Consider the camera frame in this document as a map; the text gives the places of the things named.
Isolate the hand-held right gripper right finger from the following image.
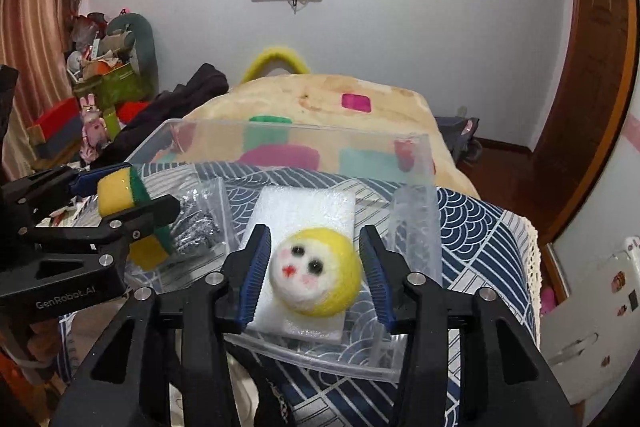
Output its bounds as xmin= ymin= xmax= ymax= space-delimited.
xmin=357 ymin=224 xmax=587 ymax=427

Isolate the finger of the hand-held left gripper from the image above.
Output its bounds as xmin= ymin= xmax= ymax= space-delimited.
xmin=15 ymin=194 xmax=181 ymax=269
xmin=0 ymin=163 xmax=136 ymax=230

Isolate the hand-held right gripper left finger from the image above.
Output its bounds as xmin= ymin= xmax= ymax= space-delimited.
xmin=47 ymin=223 xmax=273 ymax=427

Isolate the yellow green sponge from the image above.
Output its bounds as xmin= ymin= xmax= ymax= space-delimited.
xmin=96 ymin=164 xmax=177 ymax=271

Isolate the yellow felt ball doll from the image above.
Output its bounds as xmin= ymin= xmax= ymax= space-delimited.
xmin=268 ymin=228 xmax=362 ymax=318

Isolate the clear plastic box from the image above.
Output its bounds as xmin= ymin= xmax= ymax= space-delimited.
xmin=122 ymin=118 xmax=444 ymax=384

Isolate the bagged steel wool scourer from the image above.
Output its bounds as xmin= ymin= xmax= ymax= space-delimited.
xmin=169 ymin=179 xmax=237 ymax=267

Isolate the red box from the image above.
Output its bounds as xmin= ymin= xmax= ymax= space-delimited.
xmin=27 ymin=97 xmax=84 ymax=144

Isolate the pink rabbit doll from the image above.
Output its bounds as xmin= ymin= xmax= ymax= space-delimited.
xmin=80 ymin=93 xmax=109 ymax=164

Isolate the white foam sponge block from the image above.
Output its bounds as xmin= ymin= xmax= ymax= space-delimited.
xmin=227 ymin=186 xmax=357 ymax=342

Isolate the blue wave pattern cloth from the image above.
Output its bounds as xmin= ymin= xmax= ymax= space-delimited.
xmin=55 ymin=161 xmax=538 ymax=427

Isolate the green box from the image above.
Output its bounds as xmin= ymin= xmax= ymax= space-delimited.
xmin=74 ymin=64 xmax=144 ymax=108

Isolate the dark clothing pile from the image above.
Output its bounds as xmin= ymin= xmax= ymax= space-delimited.
xmin=97 ymin=63 xmax=231 ymax=164

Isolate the white lace cloth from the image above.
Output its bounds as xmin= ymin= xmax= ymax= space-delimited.
xmin=516 ymin=211 xmax=544 ymax=344

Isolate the pile of toys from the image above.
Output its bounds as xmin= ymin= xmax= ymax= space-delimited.
xmin=64 ymin=9 xmax=137 ymax=82

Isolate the dark backpack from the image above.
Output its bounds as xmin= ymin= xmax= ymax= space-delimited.
xmin=435 ymin=107 xmax=484 ymax=166

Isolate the grey green plush toy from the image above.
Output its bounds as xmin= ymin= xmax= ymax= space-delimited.
xmin=106 ymin=12 xmax=160 ymax=94

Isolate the printed beige blanket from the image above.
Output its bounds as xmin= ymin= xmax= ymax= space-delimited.
xmin=181 ymin=74 xmax=482 ymax=198

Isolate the white cabinet with stickers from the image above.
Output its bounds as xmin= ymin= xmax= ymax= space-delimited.
xmin=540 ymin=234 xmax=640 ymax=408

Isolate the brown wooden door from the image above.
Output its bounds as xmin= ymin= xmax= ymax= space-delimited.
xmin=510 ymin=0 xmax=640 ymax=249

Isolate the yellow plush ring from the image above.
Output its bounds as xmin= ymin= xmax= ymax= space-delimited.
xmin=240 ymin=47 xmax=314 ymax=86

